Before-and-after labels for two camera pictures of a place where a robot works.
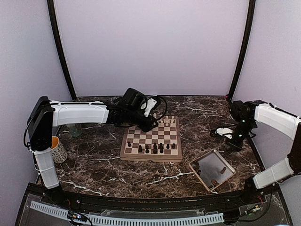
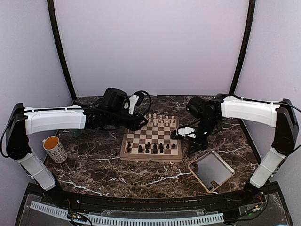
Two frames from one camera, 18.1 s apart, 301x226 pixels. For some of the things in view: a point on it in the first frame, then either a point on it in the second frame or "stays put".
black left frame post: [54, 22] stays put
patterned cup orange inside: [59, 152] stays put
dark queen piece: [161, 147] stays put
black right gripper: [236, 146] -> [201, 144]
